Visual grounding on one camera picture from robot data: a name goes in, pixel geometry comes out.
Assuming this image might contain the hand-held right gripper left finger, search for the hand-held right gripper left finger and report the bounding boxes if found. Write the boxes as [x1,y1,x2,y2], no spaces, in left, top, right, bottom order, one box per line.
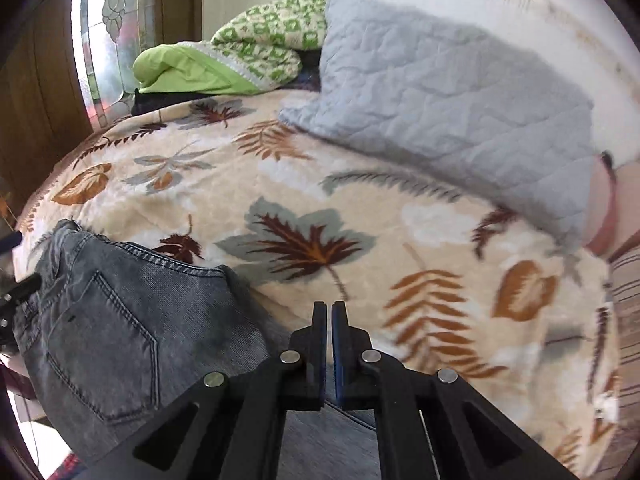
[75,301,329,480]

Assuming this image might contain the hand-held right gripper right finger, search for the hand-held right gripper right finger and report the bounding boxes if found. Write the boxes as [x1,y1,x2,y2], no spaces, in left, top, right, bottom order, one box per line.
[332,301,577,480]

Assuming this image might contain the grey denim pants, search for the grey denim pants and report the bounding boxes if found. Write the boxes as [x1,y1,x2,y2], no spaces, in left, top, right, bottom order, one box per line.
[11,219,383,480]

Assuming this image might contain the leaf printed beige blanket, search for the leaf printed beige blanket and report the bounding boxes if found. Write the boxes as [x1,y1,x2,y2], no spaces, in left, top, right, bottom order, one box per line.
[12,87,626,478]

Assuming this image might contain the stained glass window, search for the stained glass window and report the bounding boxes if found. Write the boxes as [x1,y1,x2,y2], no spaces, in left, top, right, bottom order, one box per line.
[71,0,153,132]

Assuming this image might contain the grey quilted blanket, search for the grey quilted blanket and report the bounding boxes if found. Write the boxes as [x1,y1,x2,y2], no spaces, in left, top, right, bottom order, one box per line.
[277,0,618,248]

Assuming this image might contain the striped brown cloth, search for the striped brown cloth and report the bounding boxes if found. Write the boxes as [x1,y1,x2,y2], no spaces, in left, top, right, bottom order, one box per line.
[604,242,640,480]

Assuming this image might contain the pink pillow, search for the pink pillow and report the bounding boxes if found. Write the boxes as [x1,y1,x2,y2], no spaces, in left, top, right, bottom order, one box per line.
[584,151,640,261]

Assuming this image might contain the green patterned quilt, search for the green patterned quilt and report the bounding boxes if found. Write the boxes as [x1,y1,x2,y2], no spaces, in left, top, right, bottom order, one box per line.
[132,0,338,96]

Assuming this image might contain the wooden window frame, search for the wooden window frame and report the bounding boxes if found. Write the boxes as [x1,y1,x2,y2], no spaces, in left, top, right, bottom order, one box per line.
[0,0,206,206]

